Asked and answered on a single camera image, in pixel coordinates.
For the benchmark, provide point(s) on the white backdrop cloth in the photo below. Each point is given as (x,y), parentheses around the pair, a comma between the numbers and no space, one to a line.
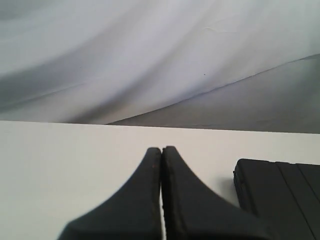
(213,64)

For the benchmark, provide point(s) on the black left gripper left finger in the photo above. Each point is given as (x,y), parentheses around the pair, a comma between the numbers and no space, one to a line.
(132,213)

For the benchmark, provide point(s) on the black plastic tool case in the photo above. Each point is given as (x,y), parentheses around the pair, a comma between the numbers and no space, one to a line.
(285,195)

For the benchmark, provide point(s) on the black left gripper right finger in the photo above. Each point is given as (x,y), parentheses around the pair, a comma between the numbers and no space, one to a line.
(192,211)

